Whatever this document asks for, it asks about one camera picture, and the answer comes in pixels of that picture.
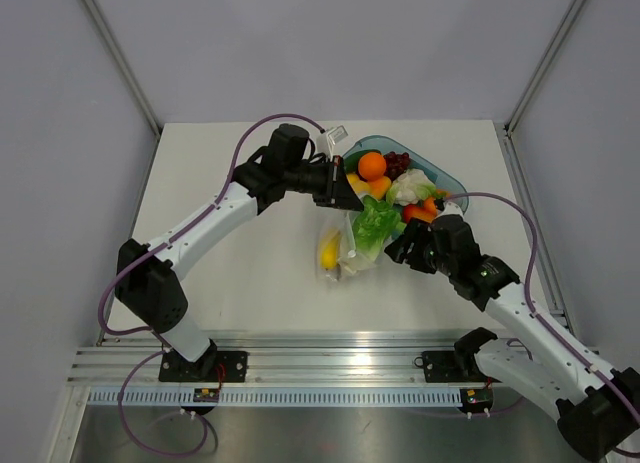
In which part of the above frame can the yellow peach fruit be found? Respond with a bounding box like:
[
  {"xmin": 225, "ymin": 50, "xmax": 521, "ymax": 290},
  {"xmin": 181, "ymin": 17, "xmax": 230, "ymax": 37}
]
[{"xmin": 347, "ymin": 173, "xmax": 370, "ymax": 195}]

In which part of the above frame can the left aluminium frame post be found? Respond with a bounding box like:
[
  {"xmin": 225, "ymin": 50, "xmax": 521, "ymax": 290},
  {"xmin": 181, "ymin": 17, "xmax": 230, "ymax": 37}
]
[{"xmin": 78, "ymin": 0, "xmax": 163, "ymax": 141}]

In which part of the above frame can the white cauliflower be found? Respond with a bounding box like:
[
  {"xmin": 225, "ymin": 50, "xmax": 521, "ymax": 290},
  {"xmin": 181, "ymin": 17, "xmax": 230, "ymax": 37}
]
[{"xmin": 385, "ymin": 169, "xmax": 436, "ymax": 206}]

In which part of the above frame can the red grapes bunch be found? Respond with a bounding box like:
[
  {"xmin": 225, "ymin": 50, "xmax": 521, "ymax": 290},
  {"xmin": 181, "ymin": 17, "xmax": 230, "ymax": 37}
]
[{"xmin": 384, "ymin": 151, "xmax": 411, "ymax": 181}]

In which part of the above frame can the right aluminium frame post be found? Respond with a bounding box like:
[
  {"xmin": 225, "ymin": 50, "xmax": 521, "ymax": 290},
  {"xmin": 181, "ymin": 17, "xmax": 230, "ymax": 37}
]
[{"xmin": 504, "ymin": 0, "xmax": 590, "ymax": 137}]

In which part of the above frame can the white slotted cable duct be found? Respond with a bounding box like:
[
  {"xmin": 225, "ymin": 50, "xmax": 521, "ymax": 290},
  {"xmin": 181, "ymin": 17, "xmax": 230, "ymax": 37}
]
[{"xmin": 88, "ymin": 386, "xmax": 462, "ymax": 408}]

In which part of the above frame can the clear dotted zip bag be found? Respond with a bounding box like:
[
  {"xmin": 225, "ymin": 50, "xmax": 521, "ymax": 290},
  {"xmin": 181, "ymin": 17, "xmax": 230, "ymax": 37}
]
[{"xmin": 315, "ymin": 211, "xmax": 378, "ymax": 282}]

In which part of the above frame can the orange fruit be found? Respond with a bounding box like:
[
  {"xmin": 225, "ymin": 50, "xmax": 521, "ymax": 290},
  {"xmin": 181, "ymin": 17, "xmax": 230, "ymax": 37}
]
[{"xmin": 358, "ymin": 152, "xmax": 387, "ymax": 181}]

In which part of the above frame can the teal plastic basket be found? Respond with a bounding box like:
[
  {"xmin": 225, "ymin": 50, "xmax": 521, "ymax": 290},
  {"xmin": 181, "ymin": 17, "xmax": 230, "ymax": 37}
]
[{"xmin": 342, "ymin": 135, "xmax": 466, "ymax": 216}]

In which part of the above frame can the yellow bell pepper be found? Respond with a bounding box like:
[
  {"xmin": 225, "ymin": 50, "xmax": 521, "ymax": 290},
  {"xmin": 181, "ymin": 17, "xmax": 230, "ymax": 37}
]
[{"xmin": 318, "ymin": 228, "xmax": 342, "ymax": 271}]

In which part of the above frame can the green white lettuce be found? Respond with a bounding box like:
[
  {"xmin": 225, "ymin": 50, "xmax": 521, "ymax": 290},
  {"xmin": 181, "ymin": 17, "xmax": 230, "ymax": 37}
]
[{"xmin": 353, "ymin": 194, "xmax": 406, "ymax": 262}]

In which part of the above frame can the aluminium mounting rail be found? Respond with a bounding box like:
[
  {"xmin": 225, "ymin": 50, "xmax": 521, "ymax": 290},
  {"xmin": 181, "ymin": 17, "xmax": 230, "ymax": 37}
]
[{"xmin": 67, "ymin": 330, "xmax": 459, "ymax": 387}]

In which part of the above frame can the green cucumber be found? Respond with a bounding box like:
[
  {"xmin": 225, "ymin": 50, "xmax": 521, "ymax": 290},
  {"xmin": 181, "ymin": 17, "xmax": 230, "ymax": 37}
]
[{"xmin": 343, "ymin": 151, "xmax": 367, "ymax": 173}]

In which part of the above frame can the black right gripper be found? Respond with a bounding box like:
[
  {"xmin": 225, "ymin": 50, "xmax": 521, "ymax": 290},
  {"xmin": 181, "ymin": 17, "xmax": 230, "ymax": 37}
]
[{"xmin": 385, "ymin": 216, "xmax": 457, "ymax": 276}]

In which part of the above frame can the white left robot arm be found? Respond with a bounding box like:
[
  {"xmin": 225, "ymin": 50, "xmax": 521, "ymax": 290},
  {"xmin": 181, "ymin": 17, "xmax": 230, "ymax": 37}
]
[{"xmin": 114, "ymin": 123, "xmax": 364, "ymax": 382}]

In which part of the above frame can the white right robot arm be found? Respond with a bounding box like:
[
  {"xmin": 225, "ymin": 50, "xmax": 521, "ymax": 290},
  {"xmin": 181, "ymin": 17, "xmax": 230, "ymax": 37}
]
[{"xmin": 385, "ymin": 215, "xmax": 639, "ymax": 462}]

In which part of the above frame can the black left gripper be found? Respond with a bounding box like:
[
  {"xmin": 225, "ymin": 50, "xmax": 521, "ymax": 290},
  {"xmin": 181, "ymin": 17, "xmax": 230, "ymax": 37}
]
[{"xmin": 283, "ymin": 155, "xmax": 363, "ymax": 210}]

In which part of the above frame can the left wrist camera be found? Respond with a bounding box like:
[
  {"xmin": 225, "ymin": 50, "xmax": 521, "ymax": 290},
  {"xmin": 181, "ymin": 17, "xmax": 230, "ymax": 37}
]
[{"xmin": 316, "ymin": 125, "xmax": 348, "ymax": 158}]

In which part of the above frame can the aluminium frame post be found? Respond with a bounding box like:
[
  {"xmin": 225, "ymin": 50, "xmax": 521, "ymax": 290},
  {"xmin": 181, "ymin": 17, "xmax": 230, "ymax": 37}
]
[
  {"xmin": 78, "ymin": 0, "xmax": 163, "ymax": 141},
  {"xmin": 504, "ymin": 0, "xmax": 590, "ymax": 137}
]

